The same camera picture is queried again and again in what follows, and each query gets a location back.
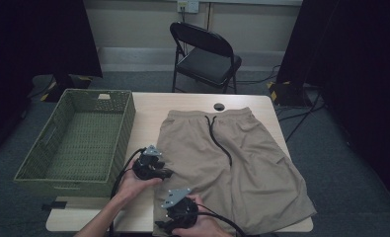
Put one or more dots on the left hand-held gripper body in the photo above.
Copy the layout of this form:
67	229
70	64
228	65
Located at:
148	164

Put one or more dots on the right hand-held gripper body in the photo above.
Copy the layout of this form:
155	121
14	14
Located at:
182	212

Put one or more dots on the green woven basket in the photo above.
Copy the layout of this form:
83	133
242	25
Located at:
84	148

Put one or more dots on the beige shorts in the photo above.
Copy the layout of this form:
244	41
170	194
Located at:
248	171

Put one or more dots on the person's right hand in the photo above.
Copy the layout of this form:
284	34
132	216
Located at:
205	228

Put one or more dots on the person's left hand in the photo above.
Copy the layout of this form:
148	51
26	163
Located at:
130	187

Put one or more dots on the dark tape strip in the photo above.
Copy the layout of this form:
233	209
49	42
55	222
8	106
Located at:
54	206

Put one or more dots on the black folding chair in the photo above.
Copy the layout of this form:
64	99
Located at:
205	64

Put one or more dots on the striped stand base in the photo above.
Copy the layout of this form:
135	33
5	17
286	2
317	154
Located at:
288	94
56	89

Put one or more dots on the black curtain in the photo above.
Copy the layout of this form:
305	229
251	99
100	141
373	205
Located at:
357	65
34	39

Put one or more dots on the wall power outlet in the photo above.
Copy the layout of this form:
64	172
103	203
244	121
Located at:
188	5

